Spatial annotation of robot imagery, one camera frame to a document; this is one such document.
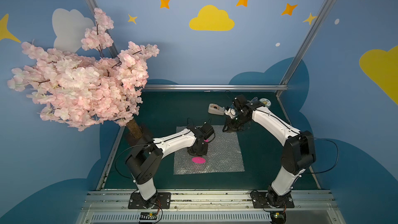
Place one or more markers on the left controller board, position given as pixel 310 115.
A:
pixel 148 217

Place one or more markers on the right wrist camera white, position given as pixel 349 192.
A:
pixel 231 112

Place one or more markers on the pink plastic wine glass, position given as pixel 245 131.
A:
pixel 198 160

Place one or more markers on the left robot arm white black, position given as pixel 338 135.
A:
pixel 145 157

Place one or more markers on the aluminium rail frame front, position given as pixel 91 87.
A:
pixel 210 207

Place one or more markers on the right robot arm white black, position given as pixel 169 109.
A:
pixel 298 146

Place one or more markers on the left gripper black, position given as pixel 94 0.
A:
pixel 197 149

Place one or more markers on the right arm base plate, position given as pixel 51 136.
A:
pixel 261 200

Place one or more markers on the right controller board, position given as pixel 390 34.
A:
pixel 278 218

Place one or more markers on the pink cherry blossom tree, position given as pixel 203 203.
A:
pixel 84 91

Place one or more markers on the beige tape dispenser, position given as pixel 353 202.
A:
pixel 215 109

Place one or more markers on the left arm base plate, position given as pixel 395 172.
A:
pixel 161 200

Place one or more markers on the controller board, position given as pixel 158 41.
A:
pixel 278 218
pixel 148 217

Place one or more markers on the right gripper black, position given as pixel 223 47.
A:
pixel 235 123

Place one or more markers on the bubble wrap sheet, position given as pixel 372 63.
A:
pixel 223 156

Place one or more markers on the green label tape roll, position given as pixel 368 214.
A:
pixel 265 102

